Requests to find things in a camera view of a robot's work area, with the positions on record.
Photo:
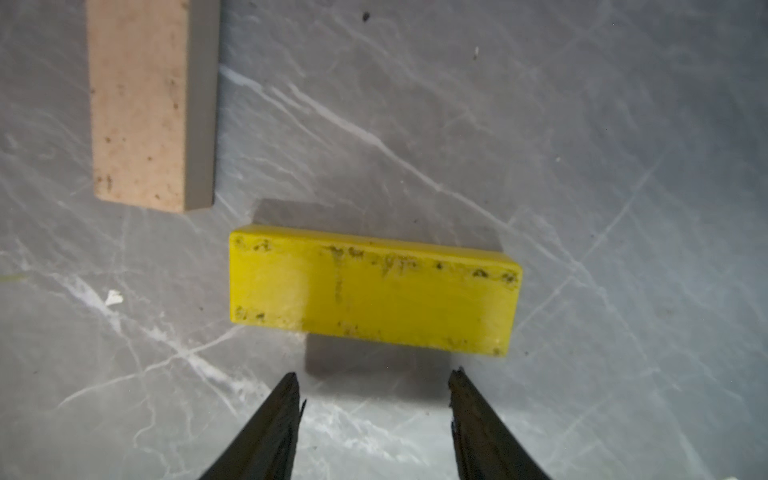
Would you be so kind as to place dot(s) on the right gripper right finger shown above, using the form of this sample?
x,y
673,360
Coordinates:
x,y
484,447

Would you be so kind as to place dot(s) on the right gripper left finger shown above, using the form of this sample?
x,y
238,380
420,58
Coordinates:
x,y
265,448

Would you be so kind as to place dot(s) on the yellow block diagonal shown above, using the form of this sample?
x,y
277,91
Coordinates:
x,y
396,292

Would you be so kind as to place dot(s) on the tan block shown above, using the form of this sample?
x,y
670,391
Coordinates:
x,y
153,73

